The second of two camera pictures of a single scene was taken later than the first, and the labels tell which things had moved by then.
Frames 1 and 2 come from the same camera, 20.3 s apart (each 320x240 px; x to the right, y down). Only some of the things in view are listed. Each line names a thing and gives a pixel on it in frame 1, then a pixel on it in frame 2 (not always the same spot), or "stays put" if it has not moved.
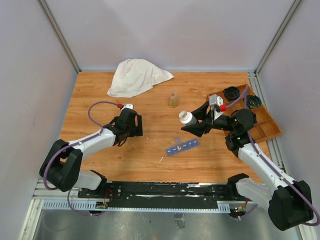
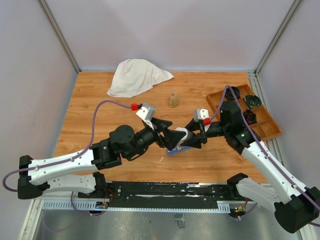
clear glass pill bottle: x=173 y=101 stays put
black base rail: x=161 y=194 stays put
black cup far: x=231 y=93 stays put
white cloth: x=134 y=76 stays put
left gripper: x=137 y=131 to x=171 y=138
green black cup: x=252 y=101 stays put
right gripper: x=201 y=114 to x=195 y=141
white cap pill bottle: x=187 y=118 to x=183 y=129
